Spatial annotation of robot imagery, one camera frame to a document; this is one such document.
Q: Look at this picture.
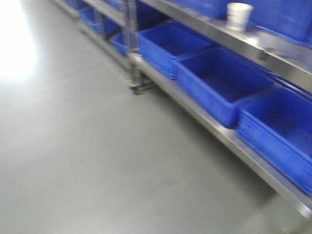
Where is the stainless steel flow shelf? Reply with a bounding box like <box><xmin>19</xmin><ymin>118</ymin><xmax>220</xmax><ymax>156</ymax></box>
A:
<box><xmin>56</xmin><ymin>0</ymin><xmax>312</xmax><ymax>219</ymax></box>

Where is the blue bin lower left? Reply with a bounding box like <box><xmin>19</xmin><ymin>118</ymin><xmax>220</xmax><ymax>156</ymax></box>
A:
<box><xmin>109</xmin><ymin>22</ymin><xmax>215</xmax><ymax>80</ymax></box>

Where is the blue bin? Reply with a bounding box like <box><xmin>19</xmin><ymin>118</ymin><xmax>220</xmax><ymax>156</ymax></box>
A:
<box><xmin>109</xmin><ymin>22</ymin><xmax>215</xmax><ymax>80</ymax></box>
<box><xmin>236</xmin><ymin>88</ymin><xmax>312</xmax><ymax>195</ymax></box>
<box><xmin>176</xmin><ymin>47</ymin><xmax>275</xmax><ymax>129</ymax></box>

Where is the blue bin lower middle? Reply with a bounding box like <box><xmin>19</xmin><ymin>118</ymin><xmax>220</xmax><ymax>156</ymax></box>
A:
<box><xmin>176</xmin><ymin>47</ymin><xmax>275</xmax><ymax>129</ymax></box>

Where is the blue bin lower right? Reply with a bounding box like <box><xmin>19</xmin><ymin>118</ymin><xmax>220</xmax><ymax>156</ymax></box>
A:
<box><xmin>236</xmin><ymin>88</ymin><xmax>312</xmax><ymax>195</ymax></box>

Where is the white paper cup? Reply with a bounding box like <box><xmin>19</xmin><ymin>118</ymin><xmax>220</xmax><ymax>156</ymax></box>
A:
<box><xmin>226</xmin><ymin>2</ymin><xmax>254</xmax><ymax>32</ymax></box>

